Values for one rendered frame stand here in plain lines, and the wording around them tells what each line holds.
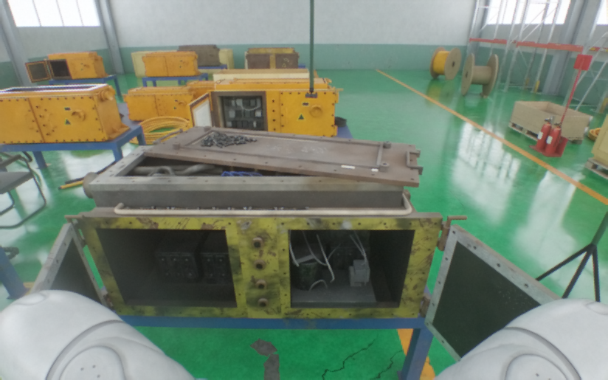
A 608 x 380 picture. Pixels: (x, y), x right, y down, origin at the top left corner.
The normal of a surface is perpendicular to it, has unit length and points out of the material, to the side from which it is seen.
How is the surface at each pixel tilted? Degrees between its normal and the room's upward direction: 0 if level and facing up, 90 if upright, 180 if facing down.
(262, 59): 90
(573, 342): 12
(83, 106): 90
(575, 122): 90
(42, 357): 33
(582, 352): 22
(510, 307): 90
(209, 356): 0
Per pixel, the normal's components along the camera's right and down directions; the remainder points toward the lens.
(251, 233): 0.00, 0.47
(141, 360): 0.79, -0.61
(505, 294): -0.93, 0.17
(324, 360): 0.00, -0.88
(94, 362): -0.02, -0.57
